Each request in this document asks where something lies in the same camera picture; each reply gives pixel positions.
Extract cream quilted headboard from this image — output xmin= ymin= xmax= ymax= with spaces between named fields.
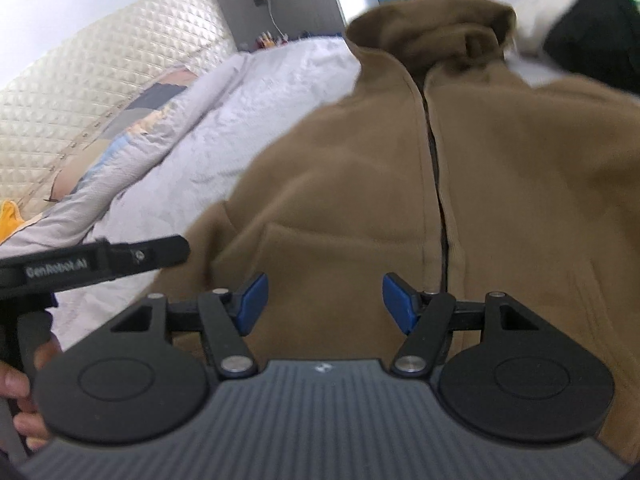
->
xmin=0 ymin=0 xmax=236 ymax=221

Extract yellow cloth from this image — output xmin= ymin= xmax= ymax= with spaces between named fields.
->
xmin=0 ymin=200 xmax=26 ymax=243

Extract white and blue striped sweater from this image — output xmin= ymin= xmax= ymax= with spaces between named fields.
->
xmin=512 ymin=0 xmax=640 ymax=96

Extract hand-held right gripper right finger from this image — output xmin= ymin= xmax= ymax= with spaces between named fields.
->
xmin=382 ymin=272 xmax=543 ymax=378

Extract brown fleece jacket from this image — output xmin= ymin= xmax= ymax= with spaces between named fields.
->
xmin=150 ymin=0 xmax=640 ymax=466

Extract white cable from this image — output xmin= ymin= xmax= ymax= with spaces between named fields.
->
xmin=265 ymin=2 xmax=288 ymax=43

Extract person's left hand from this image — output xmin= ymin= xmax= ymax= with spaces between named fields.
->
xmin=0 ymin=332 xmax=63 ymax=453

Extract bed with white sheet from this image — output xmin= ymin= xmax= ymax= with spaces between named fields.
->
xmin=50 ymin=35 xmax=361 ymax=341

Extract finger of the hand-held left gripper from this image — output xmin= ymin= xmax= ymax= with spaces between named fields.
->
xmin=107 ymin=235 xmax=191 ymax=277

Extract small bedside clutter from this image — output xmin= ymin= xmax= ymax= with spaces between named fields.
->
xmin=252 ymin=30 xmax=288 ymax=51

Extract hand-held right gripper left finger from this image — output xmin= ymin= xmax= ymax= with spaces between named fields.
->
xmin=107 ymin=272 xmax=270 ymax=380

